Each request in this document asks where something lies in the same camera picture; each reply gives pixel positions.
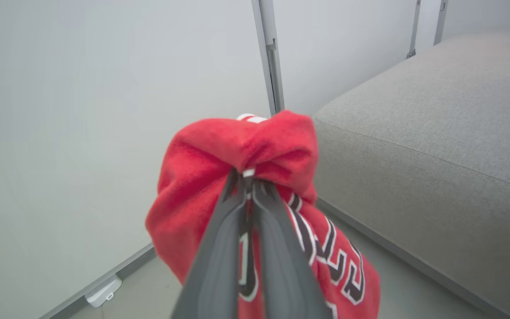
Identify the grey fabric sofa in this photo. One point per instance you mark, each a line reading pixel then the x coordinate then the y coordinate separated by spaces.
pixel 441 146

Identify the red basketball jersey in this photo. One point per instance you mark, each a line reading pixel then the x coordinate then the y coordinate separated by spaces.
pixel 193 190

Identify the grey partition bottom rail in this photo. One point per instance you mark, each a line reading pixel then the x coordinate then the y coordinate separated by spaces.
pixel 117 270

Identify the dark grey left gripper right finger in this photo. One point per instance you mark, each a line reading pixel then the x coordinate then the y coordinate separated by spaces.
pixel 283 274

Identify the thin grey partition post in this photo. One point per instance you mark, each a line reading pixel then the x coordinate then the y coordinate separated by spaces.
pixel 440 22
pixel 413 31

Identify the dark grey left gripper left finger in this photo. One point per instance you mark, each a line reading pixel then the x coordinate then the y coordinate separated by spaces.
pixel 219 266

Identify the small white wall device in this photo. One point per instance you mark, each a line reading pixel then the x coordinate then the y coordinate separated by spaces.
pixel 102 292

